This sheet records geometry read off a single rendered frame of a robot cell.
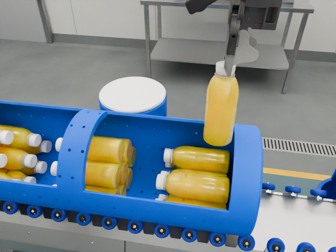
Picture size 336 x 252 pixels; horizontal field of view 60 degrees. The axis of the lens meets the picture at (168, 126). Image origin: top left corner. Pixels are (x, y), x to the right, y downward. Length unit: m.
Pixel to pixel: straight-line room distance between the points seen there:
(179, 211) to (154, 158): 0.29
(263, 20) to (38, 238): 0.85
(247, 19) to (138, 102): 0.71
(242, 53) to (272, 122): 2.39
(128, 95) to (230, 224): 0.70
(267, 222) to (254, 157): 0.31
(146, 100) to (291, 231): 0.68
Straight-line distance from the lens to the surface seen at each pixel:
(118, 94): 1.22
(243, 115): 2.95
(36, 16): 4.67
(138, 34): 4.18
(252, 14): 0.55
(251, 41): 0.62
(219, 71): 0.59
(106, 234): 0.90
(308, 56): 4.24
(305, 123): 3.04
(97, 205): 0.75
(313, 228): 0.98
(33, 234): 1.02
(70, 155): 0.72
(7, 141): 0.94
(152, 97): 1.19
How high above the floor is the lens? 1.67
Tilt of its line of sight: 38 degrees down
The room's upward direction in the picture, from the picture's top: straight up
